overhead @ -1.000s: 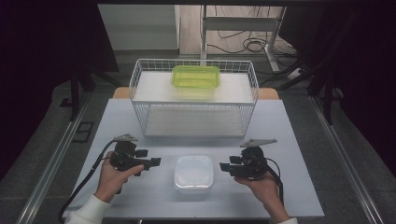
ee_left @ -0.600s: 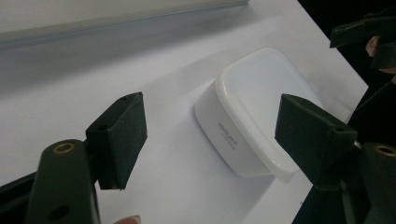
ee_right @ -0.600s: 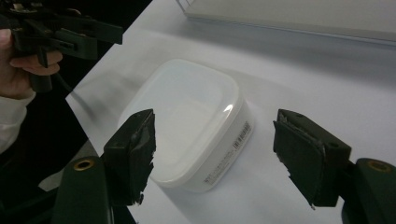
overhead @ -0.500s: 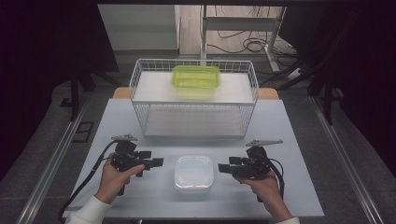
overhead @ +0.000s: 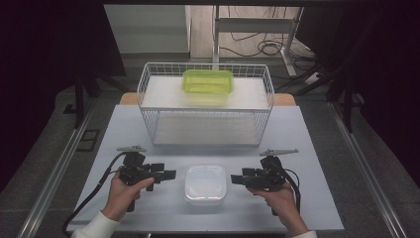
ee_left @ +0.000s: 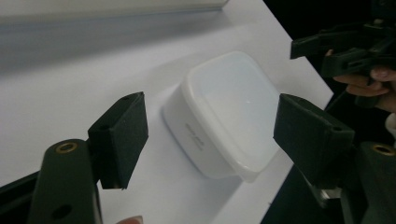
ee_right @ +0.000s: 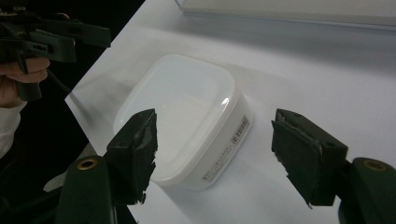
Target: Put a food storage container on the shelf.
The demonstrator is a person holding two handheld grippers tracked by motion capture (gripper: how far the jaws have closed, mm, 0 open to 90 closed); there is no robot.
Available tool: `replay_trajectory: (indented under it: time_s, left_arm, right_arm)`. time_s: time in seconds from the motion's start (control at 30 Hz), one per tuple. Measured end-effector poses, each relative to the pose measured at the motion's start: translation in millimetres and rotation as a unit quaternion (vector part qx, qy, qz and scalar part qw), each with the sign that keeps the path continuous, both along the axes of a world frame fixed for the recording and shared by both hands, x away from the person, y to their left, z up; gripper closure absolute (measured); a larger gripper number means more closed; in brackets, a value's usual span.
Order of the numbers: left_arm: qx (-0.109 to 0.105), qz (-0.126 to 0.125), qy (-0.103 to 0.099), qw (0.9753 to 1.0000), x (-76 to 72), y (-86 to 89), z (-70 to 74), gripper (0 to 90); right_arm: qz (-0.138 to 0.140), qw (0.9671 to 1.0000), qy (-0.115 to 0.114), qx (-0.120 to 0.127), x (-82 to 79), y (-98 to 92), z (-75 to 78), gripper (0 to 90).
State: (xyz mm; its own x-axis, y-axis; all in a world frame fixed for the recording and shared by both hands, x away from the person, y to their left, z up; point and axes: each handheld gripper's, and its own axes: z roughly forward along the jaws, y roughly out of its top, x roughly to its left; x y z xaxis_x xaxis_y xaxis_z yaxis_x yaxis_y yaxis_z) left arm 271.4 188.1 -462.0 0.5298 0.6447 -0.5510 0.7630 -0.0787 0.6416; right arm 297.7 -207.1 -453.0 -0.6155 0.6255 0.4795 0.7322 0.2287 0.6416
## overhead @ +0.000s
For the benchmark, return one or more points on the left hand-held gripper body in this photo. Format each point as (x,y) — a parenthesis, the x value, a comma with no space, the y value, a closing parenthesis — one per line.
(133,170)

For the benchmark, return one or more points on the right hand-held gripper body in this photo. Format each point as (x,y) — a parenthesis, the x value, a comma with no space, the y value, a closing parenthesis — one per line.
(270,175)

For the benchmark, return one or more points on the clear plastic food container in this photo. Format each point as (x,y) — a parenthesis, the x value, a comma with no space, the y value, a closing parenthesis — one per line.
(205,185)

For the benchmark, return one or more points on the green lidded food container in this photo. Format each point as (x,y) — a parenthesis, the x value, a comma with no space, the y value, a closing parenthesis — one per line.
(208,84)

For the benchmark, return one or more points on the person's left hand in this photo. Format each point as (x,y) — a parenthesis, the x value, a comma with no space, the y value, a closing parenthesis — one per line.
(124,196)

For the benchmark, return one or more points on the person's right hand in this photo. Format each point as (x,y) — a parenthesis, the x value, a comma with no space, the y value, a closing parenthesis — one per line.
(284,206)

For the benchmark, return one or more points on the black floor plate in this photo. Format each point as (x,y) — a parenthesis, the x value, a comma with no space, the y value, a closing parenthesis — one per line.
(88,140)

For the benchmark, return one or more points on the wooden table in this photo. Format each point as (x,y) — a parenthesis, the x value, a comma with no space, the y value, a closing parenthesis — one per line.
(127,98)

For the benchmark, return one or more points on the black metal stand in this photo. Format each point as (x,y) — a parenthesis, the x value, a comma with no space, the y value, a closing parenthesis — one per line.
(346,99)
(79,99)

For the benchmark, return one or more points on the white power strip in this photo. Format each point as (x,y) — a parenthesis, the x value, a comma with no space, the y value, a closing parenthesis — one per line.
(313,78)

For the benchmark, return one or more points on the white cabinet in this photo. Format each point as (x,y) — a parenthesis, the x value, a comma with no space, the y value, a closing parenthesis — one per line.
(148,29)

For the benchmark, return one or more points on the dark curtain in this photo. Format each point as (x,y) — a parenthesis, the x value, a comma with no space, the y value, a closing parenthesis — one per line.
(389,82)
(39,66)

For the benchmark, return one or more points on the aluminium floor rail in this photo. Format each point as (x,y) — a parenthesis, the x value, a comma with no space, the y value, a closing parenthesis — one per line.
(56,172)
(363,165)

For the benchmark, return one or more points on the white metal desk frame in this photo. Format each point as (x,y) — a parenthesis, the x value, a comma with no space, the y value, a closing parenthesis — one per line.
(251,24)

